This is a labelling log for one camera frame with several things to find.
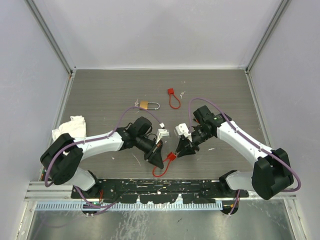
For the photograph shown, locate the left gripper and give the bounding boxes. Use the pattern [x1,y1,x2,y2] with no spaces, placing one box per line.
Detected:
[134,134,164,168]

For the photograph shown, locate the red cable padlock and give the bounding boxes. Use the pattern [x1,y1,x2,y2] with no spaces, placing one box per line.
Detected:
[152,151,178,178]
[166,87,181,110]

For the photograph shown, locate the brass padlock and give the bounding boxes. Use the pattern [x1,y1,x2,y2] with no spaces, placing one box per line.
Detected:
[134,99,161,110]

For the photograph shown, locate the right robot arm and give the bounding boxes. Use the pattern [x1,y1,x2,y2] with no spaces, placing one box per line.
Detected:
[175,105,294,200]

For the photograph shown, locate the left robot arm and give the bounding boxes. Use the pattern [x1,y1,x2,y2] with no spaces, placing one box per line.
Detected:
[40,116,170,198]

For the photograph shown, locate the white cloth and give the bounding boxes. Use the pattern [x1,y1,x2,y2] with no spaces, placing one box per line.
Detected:
[51,115,87,141]

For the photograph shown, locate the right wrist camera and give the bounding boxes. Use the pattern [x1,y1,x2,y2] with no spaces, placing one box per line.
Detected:
[174,123,192,142]

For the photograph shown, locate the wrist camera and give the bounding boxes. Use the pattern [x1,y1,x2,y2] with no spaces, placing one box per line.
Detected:
[155,122,170,145]
[174,123,192,142]

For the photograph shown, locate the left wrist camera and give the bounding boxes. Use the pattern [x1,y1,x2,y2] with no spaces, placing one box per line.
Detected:
[155,122,170,145]

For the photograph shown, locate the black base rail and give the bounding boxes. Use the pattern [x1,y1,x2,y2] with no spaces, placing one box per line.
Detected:
[83,178,237,204]

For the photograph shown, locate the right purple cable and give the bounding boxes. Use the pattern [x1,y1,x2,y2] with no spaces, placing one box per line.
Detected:
[187,97,302,216]

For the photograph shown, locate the purple cable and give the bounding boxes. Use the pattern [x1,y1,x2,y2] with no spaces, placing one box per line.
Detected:
[43,106,166,188]
[187,97,302,216]

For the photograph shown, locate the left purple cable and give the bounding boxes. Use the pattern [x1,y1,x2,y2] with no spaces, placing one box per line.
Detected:
[43,106,166,188]

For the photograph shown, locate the slotted cable duct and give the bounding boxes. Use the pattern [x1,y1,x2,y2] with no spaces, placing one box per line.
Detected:
[35,200,223,211]

